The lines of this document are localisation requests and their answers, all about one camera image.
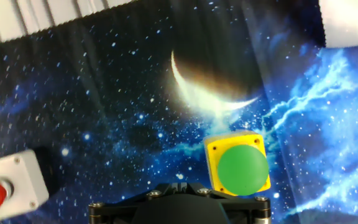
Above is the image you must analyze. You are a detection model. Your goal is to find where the starry night landscape cloth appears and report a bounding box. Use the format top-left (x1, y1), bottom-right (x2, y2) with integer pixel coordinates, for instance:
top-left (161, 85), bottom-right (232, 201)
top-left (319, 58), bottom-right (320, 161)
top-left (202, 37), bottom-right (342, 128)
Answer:
top-left (0, 0), bottom-right (358, 224)

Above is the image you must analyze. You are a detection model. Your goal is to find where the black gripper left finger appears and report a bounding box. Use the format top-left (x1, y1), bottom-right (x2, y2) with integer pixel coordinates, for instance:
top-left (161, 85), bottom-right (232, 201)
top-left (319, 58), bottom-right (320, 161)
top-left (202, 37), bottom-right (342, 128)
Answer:
top-left (88, 182), bottom-right (180, 224)

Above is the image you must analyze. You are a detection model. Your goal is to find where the white box red mushroom button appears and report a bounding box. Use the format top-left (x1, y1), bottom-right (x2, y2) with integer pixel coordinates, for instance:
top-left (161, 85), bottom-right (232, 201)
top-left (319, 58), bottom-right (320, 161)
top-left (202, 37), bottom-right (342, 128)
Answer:
top-left (0, 149), bottom-right (50, 224)

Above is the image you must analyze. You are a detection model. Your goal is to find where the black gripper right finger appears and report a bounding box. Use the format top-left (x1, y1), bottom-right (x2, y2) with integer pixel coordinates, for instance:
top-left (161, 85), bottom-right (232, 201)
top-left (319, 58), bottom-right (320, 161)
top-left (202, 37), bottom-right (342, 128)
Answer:
top-left (178, 182), bottom-right (272, 224)

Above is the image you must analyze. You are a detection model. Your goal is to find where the yellow box large green button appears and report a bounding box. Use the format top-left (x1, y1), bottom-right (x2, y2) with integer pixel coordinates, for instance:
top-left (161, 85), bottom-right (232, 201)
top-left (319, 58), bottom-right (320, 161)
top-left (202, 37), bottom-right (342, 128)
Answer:
top-left (203, 130), bottom-right (272, 197)

